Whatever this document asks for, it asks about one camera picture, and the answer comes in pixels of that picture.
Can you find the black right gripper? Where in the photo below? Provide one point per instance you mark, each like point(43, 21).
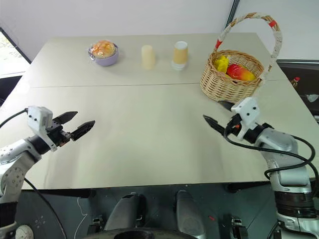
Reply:
point(233, 123)

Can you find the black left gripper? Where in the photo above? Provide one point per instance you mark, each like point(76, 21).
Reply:
point(56, 134)

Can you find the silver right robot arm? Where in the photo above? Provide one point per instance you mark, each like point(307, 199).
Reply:
point(281, 142)

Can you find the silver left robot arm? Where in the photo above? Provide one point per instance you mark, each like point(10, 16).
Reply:
point(12, 174)

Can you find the red and yellow mango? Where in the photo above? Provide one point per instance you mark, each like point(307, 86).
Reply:
point(239, 72)

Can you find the yellow fruit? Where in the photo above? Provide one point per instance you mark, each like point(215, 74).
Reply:
point(221, 64)

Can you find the purple bowl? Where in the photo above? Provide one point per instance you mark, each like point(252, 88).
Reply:
point(107, 59)

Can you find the brown paper cup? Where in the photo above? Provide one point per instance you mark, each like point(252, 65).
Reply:
point(180, 54)

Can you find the dark low cabinet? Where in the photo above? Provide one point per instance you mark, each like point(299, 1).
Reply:
point(8, 85)

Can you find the orange fruit in plastic wrap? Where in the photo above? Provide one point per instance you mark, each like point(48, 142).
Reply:
point(102, 48)

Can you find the small red object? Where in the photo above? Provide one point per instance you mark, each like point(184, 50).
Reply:
point(296, 80)

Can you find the dark side table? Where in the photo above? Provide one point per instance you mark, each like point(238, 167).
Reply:
point(299, 69)

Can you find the cream plastic cup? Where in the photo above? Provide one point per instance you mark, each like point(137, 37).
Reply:
point(148, 57)

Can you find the small white object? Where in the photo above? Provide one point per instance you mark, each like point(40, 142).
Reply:
point(312, 98)

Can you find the dark rounded robot leg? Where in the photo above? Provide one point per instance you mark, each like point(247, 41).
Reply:
point(124, 211)

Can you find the black round floor disc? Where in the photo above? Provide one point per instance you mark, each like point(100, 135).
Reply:
point(41, 219)

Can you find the black table clamp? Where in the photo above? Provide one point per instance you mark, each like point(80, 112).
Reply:
point(96, 223)
point(236, 225)

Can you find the round black base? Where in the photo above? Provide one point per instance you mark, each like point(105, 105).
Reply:
point(139, 234)

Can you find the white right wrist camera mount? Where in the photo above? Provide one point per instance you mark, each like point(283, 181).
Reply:
point(246, 109)

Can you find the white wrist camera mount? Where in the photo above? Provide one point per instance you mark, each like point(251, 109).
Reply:
point(37, 119)
point(246, 109)

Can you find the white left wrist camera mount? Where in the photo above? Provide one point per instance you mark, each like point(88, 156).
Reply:
point(37, 119)

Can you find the black window frame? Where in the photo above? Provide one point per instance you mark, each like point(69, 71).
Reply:
point(17, 42)

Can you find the black vertical rail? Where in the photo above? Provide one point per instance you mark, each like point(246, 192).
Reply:
point(233, 11)

